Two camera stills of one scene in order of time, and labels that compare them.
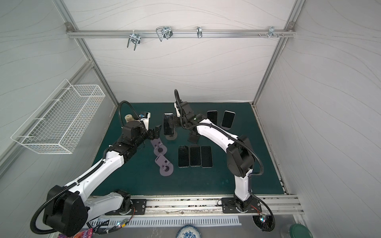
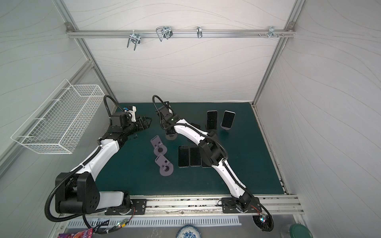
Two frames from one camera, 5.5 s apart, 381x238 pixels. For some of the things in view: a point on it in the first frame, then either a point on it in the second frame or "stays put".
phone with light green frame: [183, 156] stays put
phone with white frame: [228, 119] stays put
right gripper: [179, 121] to [170, 131]
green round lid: [299, 230] stays put
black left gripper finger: [157, 129] to [146, 120]
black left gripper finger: [151, 134] to [144, 125]
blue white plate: [188, 231] stays put
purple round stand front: [166, 167] stays put
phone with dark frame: [195, 155] stays put
